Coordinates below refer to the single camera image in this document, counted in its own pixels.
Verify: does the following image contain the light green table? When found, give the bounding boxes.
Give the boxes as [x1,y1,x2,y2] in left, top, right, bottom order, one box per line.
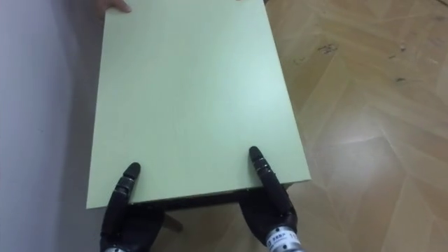
[85,0,312,233]

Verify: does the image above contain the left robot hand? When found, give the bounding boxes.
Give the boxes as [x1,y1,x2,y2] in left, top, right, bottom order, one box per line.
[99,162,166,252]

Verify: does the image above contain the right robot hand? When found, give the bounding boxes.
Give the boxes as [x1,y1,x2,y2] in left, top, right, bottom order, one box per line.
[239,146,299,247]

